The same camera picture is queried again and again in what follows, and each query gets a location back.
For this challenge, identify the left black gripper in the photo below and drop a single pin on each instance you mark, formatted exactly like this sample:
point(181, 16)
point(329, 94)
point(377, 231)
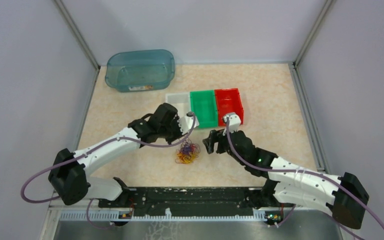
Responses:
point(175, 121)

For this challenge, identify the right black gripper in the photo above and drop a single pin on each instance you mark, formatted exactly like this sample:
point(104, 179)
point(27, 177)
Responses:
point(215, 136)

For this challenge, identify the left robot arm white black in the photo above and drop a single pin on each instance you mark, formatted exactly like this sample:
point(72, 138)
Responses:
point(71, 171)

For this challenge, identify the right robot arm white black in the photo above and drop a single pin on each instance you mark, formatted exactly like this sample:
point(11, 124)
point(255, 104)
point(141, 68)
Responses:
point(341, 197)

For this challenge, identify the white plastic bin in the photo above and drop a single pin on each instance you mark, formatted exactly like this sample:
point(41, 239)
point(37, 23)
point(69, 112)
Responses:
point(181, 101)

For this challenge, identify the green plastic bin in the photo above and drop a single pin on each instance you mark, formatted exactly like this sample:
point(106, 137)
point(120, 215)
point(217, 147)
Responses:
point(203, 104)

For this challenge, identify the red plastic bin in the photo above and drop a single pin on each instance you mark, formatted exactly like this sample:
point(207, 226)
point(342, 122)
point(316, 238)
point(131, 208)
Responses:
point(228, 100)

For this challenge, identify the teal transparent plastic tub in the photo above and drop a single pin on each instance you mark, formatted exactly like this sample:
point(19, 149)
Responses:
point(141, 70)

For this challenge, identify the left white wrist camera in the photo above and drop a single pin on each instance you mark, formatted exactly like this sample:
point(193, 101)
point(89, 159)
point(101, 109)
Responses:
point(188, 122)

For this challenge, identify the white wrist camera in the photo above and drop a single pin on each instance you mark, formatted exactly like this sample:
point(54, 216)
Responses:
point(232, 122)
point(188, 122)

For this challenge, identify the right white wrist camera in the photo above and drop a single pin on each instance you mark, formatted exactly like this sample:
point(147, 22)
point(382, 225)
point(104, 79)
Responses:
point(232, 122)

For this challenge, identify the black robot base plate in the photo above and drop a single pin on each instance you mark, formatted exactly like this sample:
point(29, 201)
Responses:
point(192, 201)

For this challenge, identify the white slotted cable duct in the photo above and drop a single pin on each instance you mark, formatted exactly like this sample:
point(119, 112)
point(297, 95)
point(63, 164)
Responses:
point(116, 216)

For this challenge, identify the left aluminium frame post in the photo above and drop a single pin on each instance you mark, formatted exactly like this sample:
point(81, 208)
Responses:
point(75, 31)

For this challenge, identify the aluminium frame post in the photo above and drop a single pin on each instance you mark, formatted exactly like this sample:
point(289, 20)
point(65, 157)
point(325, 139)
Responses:
point(312, 35)
point(75, 31)

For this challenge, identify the right aluminium frame post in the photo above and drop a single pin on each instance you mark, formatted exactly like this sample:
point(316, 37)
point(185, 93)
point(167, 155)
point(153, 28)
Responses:
point(312, 35)

